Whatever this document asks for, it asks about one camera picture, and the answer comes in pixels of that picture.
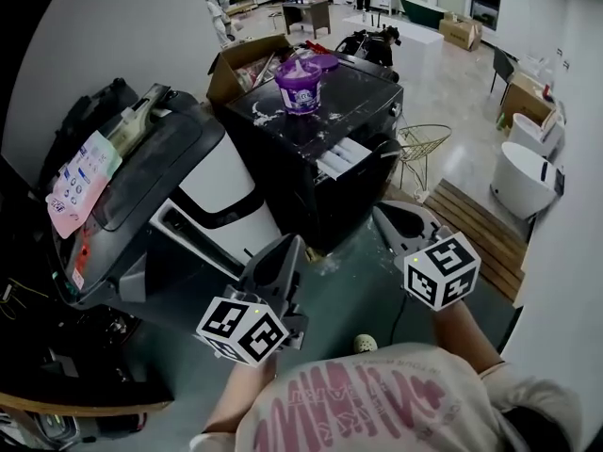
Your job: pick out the wooden slat platform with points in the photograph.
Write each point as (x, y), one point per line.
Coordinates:
(480, 233)

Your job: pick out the purple plastic tub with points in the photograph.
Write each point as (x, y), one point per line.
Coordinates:
(301, 97)

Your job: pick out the white toilet with lid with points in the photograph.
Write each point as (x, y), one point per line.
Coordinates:
(527, 130)

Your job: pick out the black front-load washing machine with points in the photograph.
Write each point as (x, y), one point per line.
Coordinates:
(358, 92)

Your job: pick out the green bathtub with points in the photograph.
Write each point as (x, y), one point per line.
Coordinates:
(419, 10)

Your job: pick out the wooden board edge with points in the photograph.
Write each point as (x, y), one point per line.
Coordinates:
(70, 405)

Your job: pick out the purple round lid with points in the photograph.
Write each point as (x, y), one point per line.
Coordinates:
(327, 61)

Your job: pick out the brown wooden table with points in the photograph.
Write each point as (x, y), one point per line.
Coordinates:
(306, 10)

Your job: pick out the person's left forearm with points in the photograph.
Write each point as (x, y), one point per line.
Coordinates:
(235, 398)

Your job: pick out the red plastic item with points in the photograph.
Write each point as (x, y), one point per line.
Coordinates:
(314, 46)

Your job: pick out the white shirt with pink print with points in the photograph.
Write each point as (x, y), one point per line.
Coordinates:
(377, 393)

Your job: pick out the person's right forearm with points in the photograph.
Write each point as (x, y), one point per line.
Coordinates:
(459, 332)

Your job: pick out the open cardboard box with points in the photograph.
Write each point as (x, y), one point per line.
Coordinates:
(226, 73)

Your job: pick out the dark chair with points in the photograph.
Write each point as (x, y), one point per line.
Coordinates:
(503, 64)

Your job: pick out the cream clog shoe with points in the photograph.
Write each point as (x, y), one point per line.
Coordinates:
(365, 343)

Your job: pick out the silver metal tube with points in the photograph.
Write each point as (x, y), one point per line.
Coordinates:
(266, 69)

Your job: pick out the round white toilet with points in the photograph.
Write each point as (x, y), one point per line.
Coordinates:
(518, 182)

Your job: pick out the white detergent drawer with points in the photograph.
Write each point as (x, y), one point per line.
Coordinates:
(344, 158)

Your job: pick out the white grey top-load washing machine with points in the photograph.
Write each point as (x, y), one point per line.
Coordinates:
(216, 182)

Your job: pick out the white low platform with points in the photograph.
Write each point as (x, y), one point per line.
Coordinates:
(414, 36)

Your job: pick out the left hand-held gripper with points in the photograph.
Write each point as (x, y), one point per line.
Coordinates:
(235, 327)

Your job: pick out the printed cardboard box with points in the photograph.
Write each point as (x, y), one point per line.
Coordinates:
(459, 33)

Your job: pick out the plain cardboard box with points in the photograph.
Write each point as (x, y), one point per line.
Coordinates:
(523, 97)

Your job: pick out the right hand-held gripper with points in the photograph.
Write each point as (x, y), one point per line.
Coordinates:
(443, 271)

